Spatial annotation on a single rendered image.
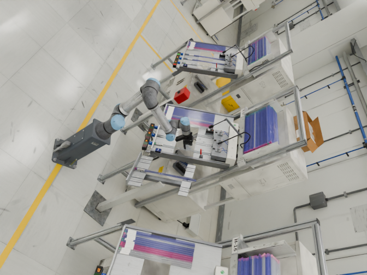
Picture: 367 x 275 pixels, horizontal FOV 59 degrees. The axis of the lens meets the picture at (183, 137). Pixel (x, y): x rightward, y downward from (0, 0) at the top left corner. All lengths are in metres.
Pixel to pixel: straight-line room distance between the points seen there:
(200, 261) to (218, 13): 5.64
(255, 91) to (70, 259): 2.74
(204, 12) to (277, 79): 3.52
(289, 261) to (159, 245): 0.86
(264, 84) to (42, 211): 2.75
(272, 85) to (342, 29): 2.03
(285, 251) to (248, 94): 2.36
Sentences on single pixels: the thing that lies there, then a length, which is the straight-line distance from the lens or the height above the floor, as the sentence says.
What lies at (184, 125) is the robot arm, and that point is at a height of 1.13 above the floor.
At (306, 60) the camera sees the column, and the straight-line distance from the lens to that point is 5.90.
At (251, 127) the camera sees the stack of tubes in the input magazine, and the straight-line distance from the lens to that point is 2.97.
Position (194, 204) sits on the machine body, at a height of 0.58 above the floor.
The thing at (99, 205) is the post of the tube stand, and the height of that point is 0.06.
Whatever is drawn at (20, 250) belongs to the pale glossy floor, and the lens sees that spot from 2.80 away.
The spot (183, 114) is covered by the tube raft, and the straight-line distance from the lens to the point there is 3.26.
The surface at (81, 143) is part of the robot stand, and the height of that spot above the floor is 0.37.
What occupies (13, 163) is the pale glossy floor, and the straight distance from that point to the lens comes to 2.94.
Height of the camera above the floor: 2.49
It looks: 32 degrees down
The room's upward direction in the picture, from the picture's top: 64 degrees clockwise
